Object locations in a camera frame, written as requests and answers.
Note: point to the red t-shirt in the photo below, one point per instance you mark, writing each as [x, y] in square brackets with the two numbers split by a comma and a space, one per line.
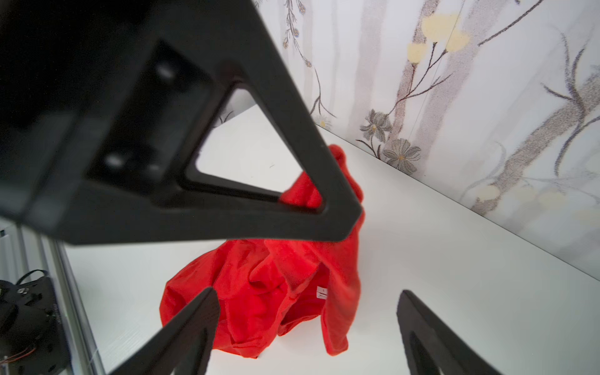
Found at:
[268, 287]

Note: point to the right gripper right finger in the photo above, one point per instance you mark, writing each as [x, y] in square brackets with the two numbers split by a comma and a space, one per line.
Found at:
[431, 347]

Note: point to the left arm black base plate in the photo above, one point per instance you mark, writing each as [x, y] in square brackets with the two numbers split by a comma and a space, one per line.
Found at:
[33, 339]

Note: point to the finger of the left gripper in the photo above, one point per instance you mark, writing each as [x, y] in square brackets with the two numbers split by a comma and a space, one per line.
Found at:
[106, 104]

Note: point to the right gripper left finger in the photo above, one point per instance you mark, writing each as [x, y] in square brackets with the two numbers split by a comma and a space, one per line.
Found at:
[184, 345]

